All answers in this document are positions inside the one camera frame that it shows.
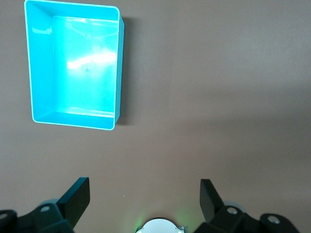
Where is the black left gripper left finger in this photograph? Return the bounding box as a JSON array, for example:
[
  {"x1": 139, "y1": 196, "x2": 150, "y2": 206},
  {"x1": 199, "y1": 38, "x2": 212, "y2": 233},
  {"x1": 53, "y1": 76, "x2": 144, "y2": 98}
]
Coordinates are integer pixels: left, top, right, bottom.
[{"x1": 0, "y1": 177, "x2": 91, "y2": 233}]

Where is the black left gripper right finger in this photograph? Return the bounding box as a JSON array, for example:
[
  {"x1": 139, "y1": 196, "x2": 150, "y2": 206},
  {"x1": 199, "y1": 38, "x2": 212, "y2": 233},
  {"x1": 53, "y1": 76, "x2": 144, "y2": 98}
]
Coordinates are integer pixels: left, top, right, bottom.
[{"x1": 194, "y1": 179, "x2": 302, "y2": 233}]

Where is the brown table mat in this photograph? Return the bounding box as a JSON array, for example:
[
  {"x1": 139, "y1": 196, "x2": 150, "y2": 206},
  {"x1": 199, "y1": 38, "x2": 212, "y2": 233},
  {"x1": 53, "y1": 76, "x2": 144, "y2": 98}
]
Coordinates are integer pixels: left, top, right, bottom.
[{"x1": 0, "y1": 0, "x2": 311, "y2": 233}]

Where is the turquoise plastic bin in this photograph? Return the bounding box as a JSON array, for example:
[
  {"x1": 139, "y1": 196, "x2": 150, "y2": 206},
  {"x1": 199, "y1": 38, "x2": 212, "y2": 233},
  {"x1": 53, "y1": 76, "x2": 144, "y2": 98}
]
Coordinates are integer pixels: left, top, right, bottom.
[{"x1": 23, "y1": 0, "x2": 126, "y2": 131}]

